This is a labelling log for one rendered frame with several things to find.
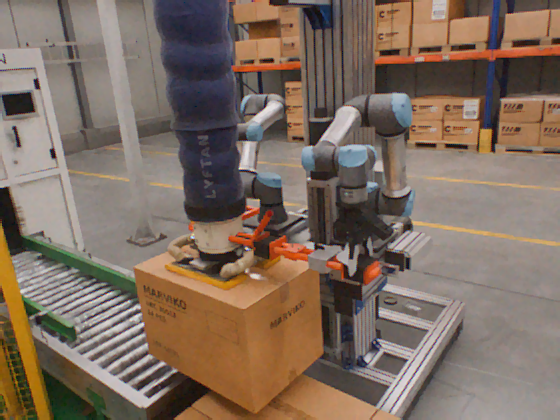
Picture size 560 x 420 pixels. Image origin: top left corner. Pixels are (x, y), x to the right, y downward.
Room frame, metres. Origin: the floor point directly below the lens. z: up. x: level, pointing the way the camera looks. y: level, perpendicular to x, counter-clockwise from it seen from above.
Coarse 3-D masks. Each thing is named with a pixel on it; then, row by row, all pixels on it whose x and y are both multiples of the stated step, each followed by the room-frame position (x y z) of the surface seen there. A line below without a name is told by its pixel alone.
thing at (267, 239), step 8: (272, 232) 1.52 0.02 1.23; (256, 240) 1.47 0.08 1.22; (264, 240) 1.48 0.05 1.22; (272, 240) 1.47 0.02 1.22; (280, 240) 1.45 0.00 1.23; (256, 248) 1.46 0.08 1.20; (264, 248) 1.42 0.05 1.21; (272, 248) 1.42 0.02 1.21; (256, 256) 1.45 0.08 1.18; (264, 256) 1.42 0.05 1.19; (272, 256) 1.41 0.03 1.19
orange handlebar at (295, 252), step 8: (248, 208) 1.88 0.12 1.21; (256, 208) 1.85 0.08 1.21; (248, 216) 1.80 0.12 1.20; (192, 224) 1.72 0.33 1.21; (240, 232) 1.59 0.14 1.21; (232, 240) 1.55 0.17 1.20; (240, 240) 1.52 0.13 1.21; (248, 240) 1.50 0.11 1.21; (280, 248) 1.41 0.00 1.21; (288, 248) 1.40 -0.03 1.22; (296, 248) 1.39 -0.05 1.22; (304, 248) 1.39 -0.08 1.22; (288, 256) 1.38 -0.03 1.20; (296, 256) 1.36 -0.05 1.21; (304, 256) 1.34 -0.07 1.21; (336, 256) 1.32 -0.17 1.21; (328, 264) 1.28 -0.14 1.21; (336, 264) 1.26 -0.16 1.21; (376, 272) 1.20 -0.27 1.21
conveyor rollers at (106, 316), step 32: (32, 256) 3.21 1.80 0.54; (32, 288) 2.67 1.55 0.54; (64, 288) 2.64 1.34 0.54; (96, 288) 2.60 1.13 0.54; (32, 320) 2.25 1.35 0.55; (96, 320) 2.21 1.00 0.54; (128, 320) 2.17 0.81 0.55; (96, 352) 1.92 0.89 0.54; (128, 352) 1.93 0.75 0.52; (128, 384) 1.66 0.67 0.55; (160, 384) 1.65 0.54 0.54
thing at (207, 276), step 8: (168, 264) 1.63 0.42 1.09; (176, 264) 1.61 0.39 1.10; (184, 264) 1.61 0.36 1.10; (216, 264) 1.52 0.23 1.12; (184, 272) 1.56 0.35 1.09; (192, 272) 1.54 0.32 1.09; (200, 272) 1.53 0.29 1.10; (208, 272) 1.52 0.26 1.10; (216, 272) 1.50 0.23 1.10; (200, 280) 1.50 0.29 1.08; (208, 280) 1.47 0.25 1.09; (216, 280) 1.46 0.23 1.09; (224, 280) 1.45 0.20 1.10; (232, 280) 1.45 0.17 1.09; (240, 280) 1.46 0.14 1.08; (224, 288) 1.42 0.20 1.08
